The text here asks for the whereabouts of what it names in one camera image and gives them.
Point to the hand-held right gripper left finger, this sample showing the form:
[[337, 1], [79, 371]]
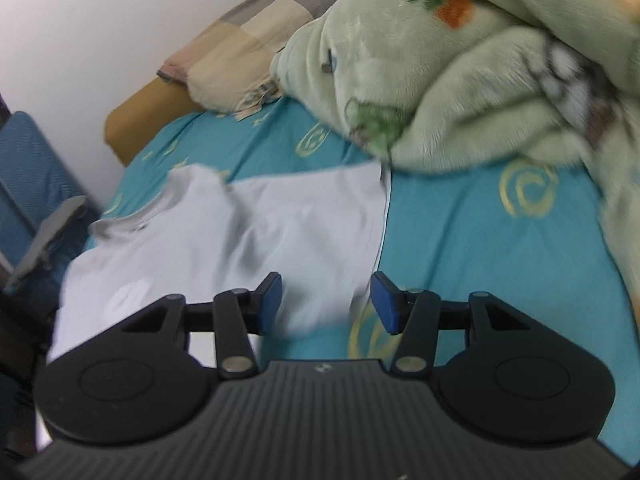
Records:
[[271, 298]]

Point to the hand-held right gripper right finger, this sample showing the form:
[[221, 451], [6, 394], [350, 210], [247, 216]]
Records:
[[384, 305]]

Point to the white t-shirt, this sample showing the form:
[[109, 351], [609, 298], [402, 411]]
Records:
[[200, 240]]

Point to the teal patterned bed sheet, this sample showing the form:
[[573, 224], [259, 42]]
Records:
[[475, 250]]

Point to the mustard yellow mattress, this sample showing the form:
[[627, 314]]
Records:
[[145, 115]]

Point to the green plush printed blanket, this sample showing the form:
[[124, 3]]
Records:
[[450, 60]]

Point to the plaid beige pillow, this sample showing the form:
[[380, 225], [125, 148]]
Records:
[[240, 45]]

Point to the blue chair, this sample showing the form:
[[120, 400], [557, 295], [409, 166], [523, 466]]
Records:
[[35, 195]]

